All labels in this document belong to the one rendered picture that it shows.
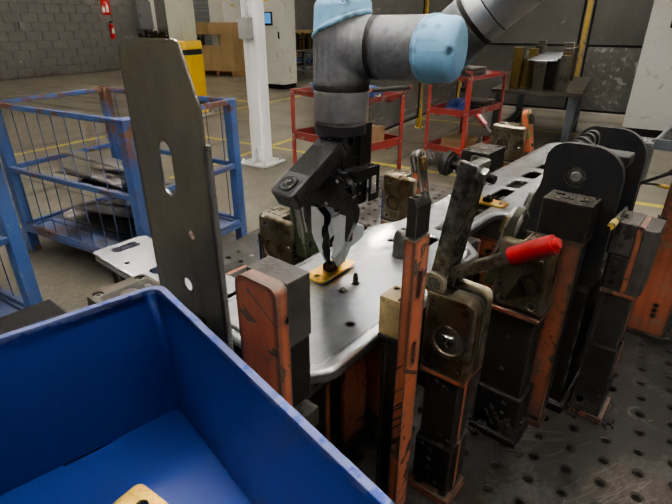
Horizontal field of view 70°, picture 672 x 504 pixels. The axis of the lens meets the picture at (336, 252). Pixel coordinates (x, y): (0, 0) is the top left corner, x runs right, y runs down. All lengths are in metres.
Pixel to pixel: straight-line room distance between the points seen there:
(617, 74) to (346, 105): 7.73
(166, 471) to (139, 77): 0.33
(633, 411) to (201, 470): 0.84
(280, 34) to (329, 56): 10.62
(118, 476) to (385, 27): 0.53
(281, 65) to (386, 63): 10.69
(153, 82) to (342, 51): 0.26
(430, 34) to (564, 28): 7.77
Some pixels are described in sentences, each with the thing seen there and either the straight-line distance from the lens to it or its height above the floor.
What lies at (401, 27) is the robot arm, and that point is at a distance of 0.61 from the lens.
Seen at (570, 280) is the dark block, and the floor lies 1.00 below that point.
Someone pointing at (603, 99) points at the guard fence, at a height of 0.33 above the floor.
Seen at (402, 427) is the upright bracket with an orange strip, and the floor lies 0.90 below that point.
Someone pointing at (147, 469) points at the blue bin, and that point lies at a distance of 0.44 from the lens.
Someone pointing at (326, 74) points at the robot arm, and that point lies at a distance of 0.65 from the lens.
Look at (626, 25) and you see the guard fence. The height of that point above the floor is 1.31.
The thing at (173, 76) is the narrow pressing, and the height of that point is 1.31.
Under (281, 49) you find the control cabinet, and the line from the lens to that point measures 11.26.
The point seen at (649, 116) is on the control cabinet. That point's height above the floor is 0.26.
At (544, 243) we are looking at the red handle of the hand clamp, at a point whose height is 1.14.
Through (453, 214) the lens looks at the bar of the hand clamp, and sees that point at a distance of 0.57.
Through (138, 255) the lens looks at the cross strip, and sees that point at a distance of 0.87.
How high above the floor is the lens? 1.35
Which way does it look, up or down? 26 degrees down
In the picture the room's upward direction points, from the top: straight up
